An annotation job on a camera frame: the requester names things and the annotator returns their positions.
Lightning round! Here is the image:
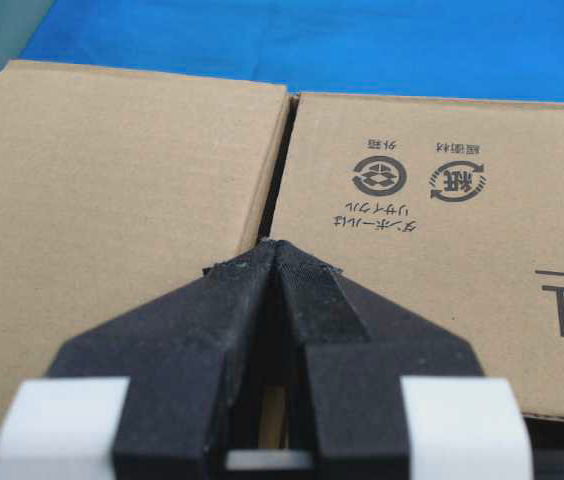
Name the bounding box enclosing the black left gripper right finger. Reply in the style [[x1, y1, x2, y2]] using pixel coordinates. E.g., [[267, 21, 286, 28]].
[[272, 240, 534, 480]]

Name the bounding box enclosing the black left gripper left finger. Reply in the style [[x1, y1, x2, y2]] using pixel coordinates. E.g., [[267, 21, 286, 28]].
[[0, 238, 277, 480]]

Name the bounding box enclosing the brown cardboard box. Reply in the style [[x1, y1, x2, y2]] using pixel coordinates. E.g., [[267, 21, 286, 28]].
[[0, 61, 564, 424]]

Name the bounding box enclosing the blue table mat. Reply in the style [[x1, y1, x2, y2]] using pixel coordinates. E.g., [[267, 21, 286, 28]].
[[23, 1, 564, 102]]

